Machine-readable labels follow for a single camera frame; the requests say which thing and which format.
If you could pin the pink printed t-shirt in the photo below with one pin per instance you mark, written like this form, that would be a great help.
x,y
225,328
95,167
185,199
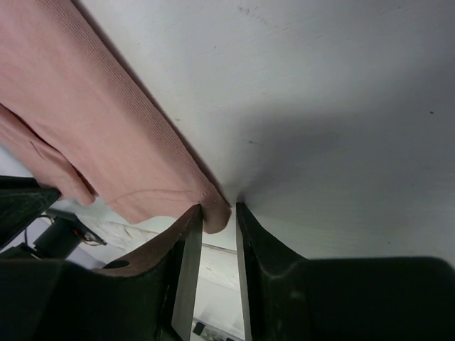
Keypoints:
x,y
79,123

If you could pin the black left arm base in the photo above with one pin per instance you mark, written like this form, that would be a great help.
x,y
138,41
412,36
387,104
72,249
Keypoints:
x,y
58,241

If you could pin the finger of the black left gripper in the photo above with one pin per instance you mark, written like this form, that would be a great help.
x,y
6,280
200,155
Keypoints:
x,y
22,201

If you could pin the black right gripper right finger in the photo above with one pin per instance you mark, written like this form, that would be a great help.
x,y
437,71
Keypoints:
x,y
286,296

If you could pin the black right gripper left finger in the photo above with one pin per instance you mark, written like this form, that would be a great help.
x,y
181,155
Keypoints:
x,y
147,294

